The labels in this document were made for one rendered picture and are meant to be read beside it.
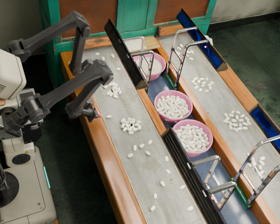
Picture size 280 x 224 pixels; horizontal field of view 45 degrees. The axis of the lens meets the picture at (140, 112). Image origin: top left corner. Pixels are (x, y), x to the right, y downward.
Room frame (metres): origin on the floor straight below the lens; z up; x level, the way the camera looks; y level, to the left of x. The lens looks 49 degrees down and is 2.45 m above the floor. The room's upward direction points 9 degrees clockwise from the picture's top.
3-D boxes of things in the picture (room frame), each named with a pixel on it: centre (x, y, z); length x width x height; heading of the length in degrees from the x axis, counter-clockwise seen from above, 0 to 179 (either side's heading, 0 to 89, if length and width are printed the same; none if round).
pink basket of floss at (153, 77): (1.94, -0.01, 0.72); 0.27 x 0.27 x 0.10
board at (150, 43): (2.13, 0.10, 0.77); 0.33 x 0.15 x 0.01; 119
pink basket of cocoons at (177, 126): (1.31, -0.35, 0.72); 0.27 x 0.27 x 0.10
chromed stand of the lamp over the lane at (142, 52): (1.69, 0.08, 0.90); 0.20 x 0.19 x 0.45; 29
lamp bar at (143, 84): (1.66, 0.16, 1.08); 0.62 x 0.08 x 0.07; 29
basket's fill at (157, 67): (1.94, -0.01, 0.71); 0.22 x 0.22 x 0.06
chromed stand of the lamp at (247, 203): (1.04, -0.74, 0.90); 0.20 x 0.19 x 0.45; 29
